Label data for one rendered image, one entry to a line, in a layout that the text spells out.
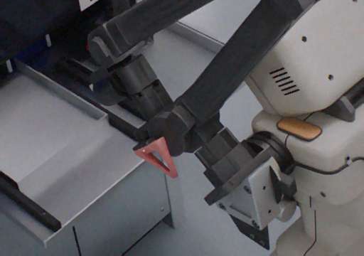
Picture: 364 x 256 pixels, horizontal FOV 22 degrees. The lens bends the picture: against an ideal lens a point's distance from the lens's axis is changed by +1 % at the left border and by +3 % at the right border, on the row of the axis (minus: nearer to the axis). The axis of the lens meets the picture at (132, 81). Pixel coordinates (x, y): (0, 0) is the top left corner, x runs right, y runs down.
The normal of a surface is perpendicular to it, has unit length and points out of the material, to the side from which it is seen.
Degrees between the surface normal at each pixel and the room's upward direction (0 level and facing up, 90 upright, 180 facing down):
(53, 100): 0
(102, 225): 90
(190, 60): 0
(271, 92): 90
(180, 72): 0
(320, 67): 48
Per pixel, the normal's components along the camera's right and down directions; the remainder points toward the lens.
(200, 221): -0.14, -0.75
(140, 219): 0.69, 0.40
